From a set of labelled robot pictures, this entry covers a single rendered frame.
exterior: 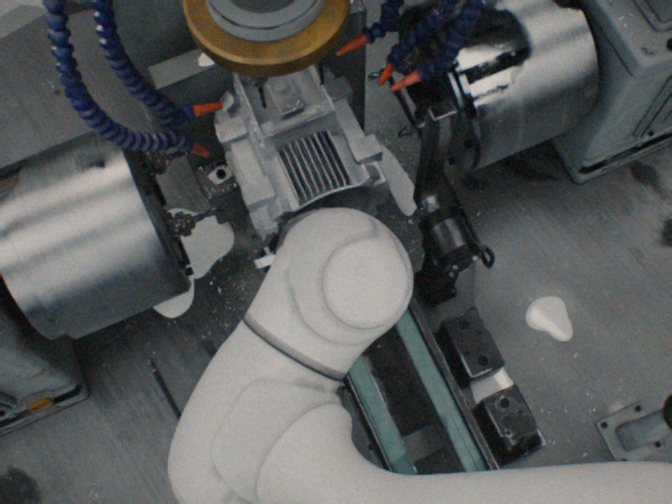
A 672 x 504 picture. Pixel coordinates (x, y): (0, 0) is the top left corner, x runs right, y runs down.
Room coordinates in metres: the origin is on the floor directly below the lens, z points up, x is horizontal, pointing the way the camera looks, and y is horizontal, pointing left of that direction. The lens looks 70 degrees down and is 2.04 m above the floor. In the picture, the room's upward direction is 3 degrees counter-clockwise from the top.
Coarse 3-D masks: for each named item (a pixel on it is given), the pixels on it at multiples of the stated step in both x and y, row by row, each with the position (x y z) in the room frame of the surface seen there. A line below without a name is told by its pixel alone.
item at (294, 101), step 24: (312, 72) 0.57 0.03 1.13; (240, 96) 0.56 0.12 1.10; (264, 96) 0.55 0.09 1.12; (288, 96) 0.54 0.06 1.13; (312, 96) 0.55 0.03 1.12; (264, 120) 0.52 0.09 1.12; (288, 120) 0.51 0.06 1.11; (312, 120) 0.50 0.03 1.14; (264, 144) 0.47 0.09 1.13; (288, 144) 0.48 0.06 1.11
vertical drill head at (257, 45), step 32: (192, 0) 0.54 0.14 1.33; (224, 0) 0.52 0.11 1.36; (256, 0) 0.51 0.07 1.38; (288, 0) 0.51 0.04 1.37; (320, 0) 0.52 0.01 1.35; (192, 32) 0.51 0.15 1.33; (224, 32) 0.50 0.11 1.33; (256, 32) 0.49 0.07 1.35; (288, 32) 0.49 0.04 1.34; (320, 32) 0.49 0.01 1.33; (224, 64) 0.47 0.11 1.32; (256, 64) 0.46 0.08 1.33; (288, 64) 0.46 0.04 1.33; (320, 64) 0.52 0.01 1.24
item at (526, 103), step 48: (432, 0) 0.68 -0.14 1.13; (528, 0) 0.65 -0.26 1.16; (432, 48) 0.60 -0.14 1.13; (480, 48) 0.58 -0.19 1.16; (528, 48) 0.58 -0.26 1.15; (576, 48) 0.58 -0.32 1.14; (432, 96) 0.59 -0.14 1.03; (480, 96) 0.52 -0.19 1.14; (528, 96) 0.53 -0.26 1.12; (576, 96) 0.54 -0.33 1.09; (480, 144) 0.48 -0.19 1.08; (528, 144) 0.51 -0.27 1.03
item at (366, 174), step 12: (324, 72) 0.61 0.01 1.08; (228, 96) 0.57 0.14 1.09; (228, 108) 0.56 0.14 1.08; (360, 168) 0.45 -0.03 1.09; (372, 168) 0.45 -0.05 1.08; (360, 180) 0.44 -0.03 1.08; (372, 180) 0.44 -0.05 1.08; (276, 204) 0.41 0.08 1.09; (288, 204) 0.41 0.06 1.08; (276, 216) 0.39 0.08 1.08; (372, 216) 0.44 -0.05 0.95
